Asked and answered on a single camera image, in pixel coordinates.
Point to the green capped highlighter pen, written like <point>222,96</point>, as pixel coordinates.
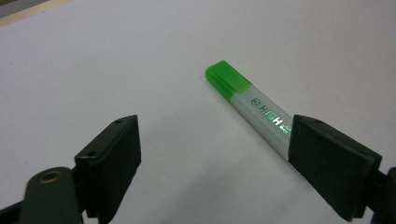
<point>249,99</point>

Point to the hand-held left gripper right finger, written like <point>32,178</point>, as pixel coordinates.
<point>330,168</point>

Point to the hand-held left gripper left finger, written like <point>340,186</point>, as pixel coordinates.
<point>109,161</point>

